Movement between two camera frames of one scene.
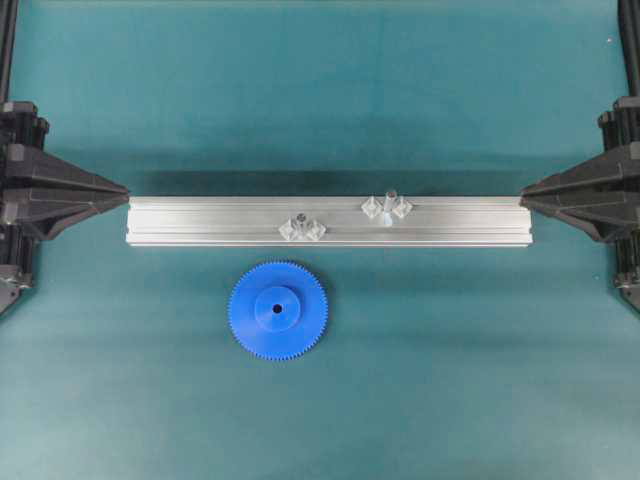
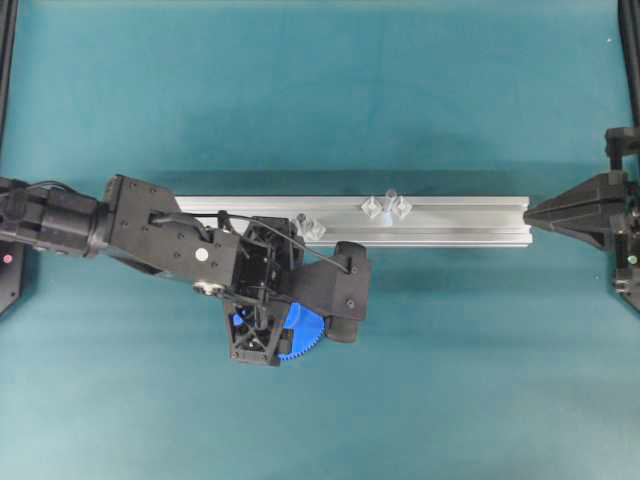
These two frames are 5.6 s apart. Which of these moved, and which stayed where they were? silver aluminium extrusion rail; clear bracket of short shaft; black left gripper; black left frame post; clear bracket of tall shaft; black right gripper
Moved: black left gripper; black right gripper
Stayed: silver aluminium extrusion rail; clear bracket of short shaft; clear bracket of tall shaft; black left frame post
